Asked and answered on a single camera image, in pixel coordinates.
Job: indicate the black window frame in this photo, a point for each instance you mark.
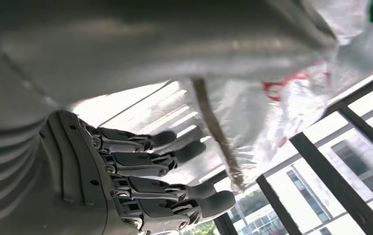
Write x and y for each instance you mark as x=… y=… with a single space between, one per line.
x=335 y=183

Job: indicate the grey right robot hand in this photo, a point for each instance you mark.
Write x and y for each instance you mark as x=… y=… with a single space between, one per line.
x=108 y=42

